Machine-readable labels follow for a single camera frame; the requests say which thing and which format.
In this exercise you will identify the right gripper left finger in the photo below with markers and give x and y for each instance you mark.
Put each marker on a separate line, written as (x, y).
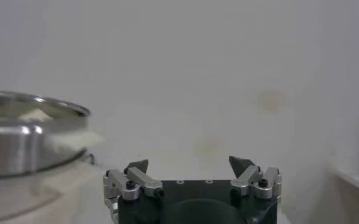
(139, 182)

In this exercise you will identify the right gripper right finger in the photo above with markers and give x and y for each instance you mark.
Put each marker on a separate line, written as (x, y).
(252, 181)

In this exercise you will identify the white steamed baozi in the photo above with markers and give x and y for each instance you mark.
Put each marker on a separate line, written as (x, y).
(36, 116)

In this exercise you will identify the perforated steel steamer basket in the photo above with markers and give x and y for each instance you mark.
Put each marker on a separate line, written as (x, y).
(30, 149)

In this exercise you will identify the white side desk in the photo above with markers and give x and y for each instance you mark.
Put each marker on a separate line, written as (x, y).
(353, 198)

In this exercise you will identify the cream electric cooking pot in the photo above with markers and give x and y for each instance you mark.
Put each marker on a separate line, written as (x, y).
(30, 201)

